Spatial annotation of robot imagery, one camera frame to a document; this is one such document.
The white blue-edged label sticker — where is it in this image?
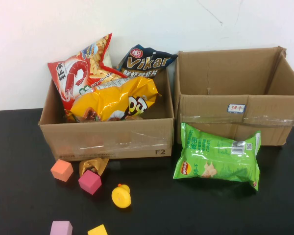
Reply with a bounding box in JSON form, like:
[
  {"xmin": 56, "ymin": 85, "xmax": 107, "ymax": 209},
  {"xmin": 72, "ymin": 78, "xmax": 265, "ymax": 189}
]
[{"xmin": 226, "ymin": 103, "xmax": 246, "ymax": 113}]

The green Lay's chip bag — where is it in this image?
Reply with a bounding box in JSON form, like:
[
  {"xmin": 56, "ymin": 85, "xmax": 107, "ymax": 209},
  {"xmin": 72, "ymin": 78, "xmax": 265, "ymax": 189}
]
[{"xmin": 172, "ymin": 122, "xmax": 262, "ymax": 191}]

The gold foil snack wrapper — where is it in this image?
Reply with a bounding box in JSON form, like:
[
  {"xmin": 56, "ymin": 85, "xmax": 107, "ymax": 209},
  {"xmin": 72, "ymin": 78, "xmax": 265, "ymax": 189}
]
[{"xmin": 78, "ymin": 157, "xmax": 110, "ymax": 177}]

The yellow foam cube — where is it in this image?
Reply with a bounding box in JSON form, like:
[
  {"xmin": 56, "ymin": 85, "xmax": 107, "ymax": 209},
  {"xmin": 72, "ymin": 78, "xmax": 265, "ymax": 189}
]
[{"xmin": 87, "ymin": 224, "xmax": 108, "ymax": 235}]

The orange foam cube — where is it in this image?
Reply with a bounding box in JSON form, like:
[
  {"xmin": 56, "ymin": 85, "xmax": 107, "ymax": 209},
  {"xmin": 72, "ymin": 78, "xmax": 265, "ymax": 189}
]
[{"xmin": 50, "ymin": 159, "xmax": 74, "ymax": 183}]

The cardboard box with label sticker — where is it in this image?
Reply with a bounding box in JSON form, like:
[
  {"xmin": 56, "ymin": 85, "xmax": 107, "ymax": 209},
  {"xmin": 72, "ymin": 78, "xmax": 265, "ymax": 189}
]
[{"xmin": 173, "ymin": 46, "xmax": 294, "ymax": 147}]

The cardboard box marked F2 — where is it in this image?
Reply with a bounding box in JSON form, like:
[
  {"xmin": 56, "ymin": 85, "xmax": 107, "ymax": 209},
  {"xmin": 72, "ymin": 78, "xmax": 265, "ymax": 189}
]
[{"xmin": 38, "ymin": 66, "xmax": 175, "ymax": 162}]

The light purple foam cube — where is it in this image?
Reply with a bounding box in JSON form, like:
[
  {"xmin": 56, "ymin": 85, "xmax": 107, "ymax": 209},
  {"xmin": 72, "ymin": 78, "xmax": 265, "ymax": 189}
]
[{"xmin": 49, "ymin": 220, "xmax": 74, "ymax": 235}]

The red shrimp snack bag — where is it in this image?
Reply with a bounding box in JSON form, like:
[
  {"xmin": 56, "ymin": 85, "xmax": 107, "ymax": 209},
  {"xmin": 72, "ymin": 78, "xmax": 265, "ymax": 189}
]
[{"xmin": 47, "ymin": 33, "xmax": 128, "ymax": 112}]

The yellow rubber duck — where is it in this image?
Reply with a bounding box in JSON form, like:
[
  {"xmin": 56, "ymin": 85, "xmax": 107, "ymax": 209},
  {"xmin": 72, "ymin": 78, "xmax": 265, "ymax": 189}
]
[{"xmin": 111, "ymin": 184, "xmax": 132, "ymax": 209}]

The yellow snack bag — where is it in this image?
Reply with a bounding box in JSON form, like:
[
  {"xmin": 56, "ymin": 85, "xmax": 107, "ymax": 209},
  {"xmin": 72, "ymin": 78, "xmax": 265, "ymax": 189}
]
[{"xmin": 65, "ymin": 76, "xmax": 162, "ymax": 123}]

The dark blue Vikar snack bag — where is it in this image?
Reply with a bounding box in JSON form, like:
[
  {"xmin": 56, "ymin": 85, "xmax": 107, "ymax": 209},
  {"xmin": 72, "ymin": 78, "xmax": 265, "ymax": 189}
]
[{"xmin": 116, "ymin": 44, "xmax": 179, "ymax": 79}]

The magenta foam cube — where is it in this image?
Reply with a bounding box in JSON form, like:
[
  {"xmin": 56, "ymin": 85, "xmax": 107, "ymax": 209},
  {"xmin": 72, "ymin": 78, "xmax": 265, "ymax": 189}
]
[{"xmin": 78, "ymin": 169, "xmax": 102, "ymax": 195}]

